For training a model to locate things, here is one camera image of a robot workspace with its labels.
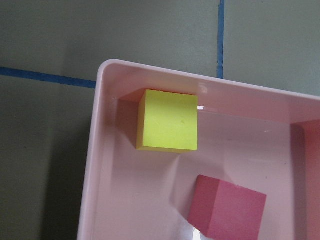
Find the yellow foam block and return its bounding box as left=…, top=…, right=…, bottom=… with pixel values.
left=136, top=89, right=198, bottom=153

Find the pink plastic bin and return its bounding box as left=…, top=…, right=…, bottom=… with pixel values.
left=77, top=59, right=320, bottom=240

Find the red foam block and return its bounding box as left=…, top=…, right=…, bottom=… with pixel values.
left=187, top=175, right=267, bottom=240

